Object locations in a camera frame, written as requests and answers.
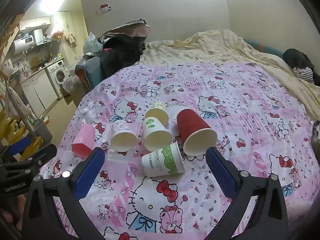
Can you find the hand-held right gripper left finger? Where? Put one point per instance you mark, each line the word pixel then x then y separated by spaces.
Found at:
pixel 86 177

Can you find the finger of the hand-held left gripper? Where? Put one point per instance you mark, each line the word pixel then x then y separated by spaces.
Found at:
pixel 22 146
pixel 43 152

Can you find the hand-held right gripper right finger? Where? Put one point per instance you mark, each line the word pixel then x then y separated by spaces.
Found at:
pixel 223 177

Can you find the white cup green lettuce print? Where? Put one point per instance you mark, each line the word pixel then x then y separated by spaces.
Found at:
pixel 157 163

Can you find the pink plastic cup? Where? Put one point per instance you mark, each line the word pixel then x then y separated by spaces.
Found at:
pixel 83 140

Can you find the white cup faint print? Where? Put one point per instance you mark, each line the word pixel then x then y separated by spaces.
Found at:
pixel 122 137

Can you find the red ribbed paper cup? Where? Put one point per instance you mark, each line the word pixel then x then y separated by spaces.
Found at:
pixel 192 132

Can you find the white cup green leaf print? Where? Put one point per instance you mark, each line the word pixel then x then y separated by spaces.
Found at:
pixel 156 136

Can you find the pale yellow patterned cup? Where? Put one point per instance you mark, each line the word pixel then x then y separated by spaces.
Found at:
pixel 158 115

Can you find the grey waste bin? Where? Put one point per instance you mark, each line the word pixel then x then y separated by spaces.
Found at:
pixel 43 131

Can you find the hanging pale towel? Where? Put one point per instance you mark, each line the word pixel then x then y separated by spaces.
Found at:
pixel 16 102

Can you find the white floor cabinet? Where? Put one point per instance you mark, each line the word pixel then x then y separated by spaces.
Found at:
pixel 37 90

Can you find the clear plastic bag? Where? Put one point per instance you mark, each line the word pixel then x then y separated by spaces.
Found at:
pixel 70 83

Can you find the white washing machine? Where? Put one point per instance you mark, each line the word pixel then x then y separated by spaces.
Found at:
pixel 56 76

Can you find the pink cartoon printed blanket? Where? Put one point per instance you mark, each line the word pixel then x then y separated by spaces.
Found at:
pixel 225 100

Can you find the blue grey chair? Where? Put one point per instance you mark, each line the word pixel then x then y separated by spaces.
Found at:
pixel 86 71

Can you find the dark cloth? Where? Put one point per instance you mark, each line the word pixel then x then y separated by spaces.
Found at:
pixel 317 137

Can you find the white water heater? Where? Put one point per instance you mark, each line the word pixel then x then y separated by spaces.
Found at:
pixel 23 43

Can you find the range hood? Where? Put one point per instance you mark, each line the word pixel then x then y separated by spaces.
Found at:
pixel 41 37

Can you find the hanging beige cloth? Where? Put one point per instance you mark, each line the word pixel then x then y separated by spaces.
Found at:
pixel 71 38

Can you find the white plastic bag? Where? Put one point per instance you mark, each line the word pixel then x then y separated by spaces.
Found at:
pixel 91 43

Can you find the black bag pile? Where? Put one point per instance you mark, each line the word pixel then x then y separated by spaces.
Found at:
pixel 122 52

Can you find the beige duvet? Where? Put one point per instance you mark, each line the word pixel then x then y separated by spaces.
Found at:
pixel 225 47

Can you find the striped cloth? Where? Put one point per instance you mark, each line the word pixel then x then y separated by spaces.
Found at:
pixel 306 73

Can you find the dark garment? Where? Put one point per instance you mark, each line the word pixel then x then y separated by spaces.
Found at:
pixel 296 56

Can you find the white wall cabinet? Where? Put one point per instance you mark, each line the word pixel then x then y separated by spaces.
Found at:
pixel 35 23

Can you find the red white wall hook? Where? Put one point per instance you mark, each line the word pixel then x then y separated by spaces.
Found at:
pixel 106 7

